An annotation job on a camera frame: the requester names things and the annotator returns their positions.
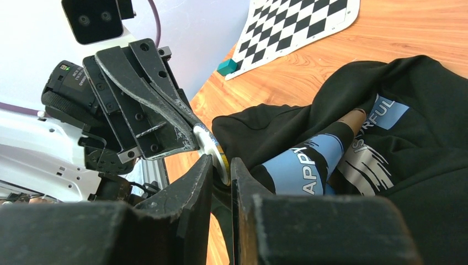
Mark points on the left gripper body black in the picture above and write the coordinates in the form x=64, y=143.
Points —
x=80, y=95

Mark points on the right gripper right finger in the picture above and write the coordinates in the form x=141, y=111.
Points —
x=343, y=229

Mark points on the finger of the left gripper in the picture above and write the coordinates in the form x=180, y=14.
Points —
x=158, y=131
x=155, y=66

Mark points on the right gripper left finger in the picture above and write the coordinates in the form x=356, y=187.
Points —
x=171, y=227

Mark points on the round blue yellow brooch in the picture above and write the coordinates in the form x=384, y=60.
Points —
x=209, y=145

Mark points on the black printed t-shirt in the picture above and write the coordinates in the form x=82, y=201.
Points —
x=396, y=130

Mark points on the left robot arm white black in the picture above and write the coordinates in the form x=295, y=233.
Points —
x=40, y=156

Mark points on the small teal cube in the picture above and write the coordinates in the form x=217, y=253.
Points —
x=227, y=67

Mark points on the black white checkerboard mat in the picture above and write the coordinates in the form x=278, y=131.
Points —
x=276, y=28

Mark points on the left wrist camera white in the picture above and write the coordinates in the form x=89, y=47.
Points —
x=93, y=21

